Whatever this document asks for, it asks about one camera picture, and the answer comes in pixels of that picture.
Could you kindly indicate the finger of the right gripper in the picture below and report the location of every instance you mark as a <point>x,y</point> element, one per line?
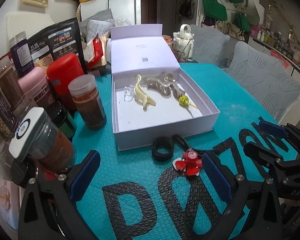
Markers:
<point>289,132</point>
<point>278,168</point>

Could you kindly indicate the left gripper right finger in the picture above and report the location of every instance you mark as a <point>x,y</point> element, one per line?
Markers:
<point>257,200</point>

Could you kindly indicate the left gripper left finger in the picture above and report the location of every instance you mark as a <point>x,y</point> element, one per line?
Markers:
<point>49,210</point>

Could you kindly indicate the yellow green lollipop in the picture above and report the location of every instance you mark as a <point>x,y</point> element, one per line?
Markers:
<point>184,102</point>

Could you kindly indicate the clear plastic hair clip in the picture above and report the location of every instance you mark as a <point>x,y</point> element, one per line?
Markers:
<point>129,94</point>

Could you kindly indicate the cream claw hair clip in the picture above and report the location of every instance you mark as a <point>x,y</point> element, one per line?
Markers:
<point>144,98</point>

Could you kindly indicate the grey leaf cushion near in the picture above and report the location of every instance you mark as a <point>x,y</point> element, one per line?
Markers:
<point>262,76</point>

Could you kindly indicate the grey leaf cushion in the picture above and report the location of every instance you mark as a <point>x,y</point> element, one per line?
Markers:
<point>209,45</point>
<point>262,76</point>

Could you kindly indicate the large jar grey lid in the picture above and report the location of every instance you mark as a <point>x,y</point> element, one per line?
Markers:
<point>39,138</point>

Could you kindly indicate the green label black jar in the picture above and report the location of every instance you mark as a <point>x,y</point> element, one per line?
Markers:
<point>61,117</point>

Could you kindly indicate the teal bubble mat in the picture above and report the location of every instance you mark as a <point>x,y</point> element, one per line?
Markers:
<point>134,197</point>

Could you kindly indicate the black banana hair clip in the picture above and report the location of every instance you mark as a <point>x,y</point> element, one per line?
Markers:
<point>182,143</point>

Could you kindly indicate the brown sauce jar clear lid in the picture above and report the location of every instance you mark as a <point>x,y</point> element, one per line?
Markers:
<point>85,95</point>

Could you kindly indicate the pink lid jar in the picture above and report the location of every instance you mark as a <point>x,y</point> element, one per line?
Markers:
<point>36,88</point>

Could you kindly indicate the grey leaf cushion far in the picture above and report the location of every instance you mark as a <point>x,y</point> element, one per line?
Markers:
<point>209,45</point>

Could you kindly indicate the red cylindrical canister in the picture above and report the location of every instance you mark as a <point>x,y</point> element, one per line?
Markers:
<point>60,73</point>

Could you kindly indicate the lilac gift box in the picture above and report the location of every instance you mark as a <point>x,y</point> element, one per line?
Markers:
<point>141,49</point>

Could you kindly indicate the white teapot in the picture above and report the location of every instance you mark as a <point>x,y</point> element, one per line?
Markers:
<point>183,43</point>

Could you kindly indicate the dark purple jar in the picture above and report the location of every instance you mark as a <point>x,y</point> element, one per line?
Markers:
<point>21,55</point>

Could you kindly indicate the green tote bag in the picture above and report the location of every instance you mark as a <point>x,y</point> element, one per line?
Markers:
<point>215,10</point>

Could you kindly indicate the red white snack bag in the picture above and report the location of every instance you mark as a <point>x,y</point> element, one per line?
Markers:
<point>97,52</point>

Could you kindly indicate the black snack bag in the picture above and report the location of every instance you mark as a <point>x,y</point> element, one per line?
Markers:
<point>54,42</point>

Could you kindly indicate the dark entrance door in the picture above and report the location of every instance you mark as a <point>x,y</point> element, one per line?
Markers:
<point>149,11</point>

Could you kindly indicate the white mini fridge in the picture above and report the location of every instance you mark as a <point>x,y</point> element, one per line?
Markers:
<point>128,9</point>

